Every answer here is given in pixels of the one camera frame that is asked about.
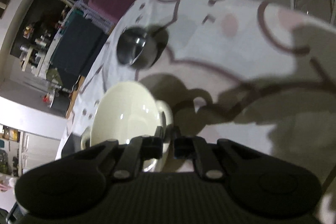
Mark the cream two-handled bowl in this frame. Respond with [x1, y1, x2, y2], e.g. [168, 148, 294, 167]
[80, 81, 174, 173]

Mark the cartoon bear tablecloth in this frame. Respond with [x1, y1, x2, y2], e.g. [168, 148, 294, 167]
[60, 0, 335, 223]

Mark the dark blue cushion chair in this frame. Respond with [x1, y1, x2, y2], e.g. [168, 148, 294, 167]
[50, 11, 108, 89]

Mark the grey trash bin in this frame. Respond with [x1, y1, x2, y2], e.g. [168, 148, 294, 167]
[50, 91, 71, 117]

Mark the small round steel bowl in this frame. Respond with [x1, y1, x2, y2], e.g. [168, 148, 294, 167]
[116, 27, 158, 69]

